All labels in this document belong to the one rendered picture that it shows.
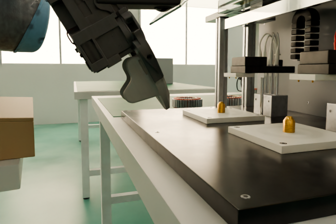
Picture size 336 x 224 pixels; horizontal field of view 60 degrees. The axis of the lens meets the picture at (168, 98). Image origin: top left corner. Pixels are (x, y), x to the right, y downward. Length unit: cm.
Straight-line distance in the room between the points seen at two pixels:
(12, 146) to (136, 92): 23
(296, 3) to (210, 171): 44
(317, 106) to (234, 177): 54
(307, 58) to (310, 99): 30
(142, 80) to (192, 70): 516
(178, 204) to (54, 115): 491
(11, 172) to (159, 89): 26
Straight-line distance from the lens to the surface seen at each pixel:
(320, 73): 55
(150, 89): 40
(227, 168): 37
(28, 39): 62
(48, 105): 518
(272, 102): 77
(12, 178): 51
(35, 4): 63
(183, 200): 33
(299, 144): 46
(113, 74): 517
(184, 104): 103
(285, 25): 95
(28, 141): 52
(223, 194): 29
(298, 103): 90
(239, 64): 75
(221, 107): 73
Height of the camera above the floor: 89
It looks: 5 degrees down
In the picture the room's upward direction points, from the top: straight up
